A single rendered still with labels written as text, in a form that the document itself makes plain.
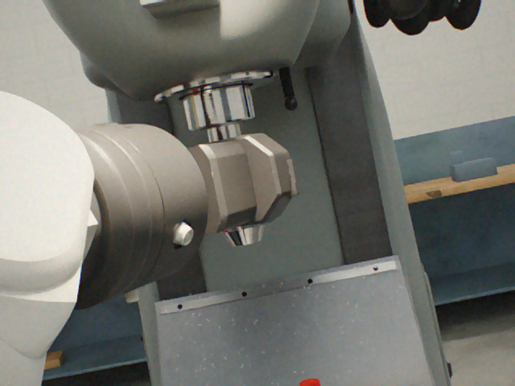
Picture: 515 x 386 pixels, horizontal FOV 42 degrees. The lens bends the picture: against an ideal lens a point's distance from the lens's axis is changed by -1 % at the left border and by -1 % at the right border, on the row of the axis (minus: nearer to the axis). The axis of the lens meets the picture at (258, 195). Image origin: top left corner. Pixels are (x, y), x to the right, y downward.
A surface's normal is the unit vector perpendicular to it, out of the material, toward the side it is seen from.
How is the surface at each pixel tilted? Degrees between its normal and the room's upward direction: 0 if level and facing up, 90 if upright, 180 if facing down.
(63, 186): 50
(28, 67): 90
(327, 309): 63
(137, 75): 149
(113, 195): 83
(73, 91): 90
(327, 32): 135
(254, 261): 90
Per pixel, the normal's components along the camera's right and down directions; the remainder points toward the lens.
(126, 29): -0.25, 0.35
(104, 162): 0.15, -0.37
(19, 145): 0.55, -0.74
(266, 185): -0.44, 0.13
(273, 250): -0.03, 0.06
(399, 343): -0.13, -0.40
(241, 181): 0.88, -0.15
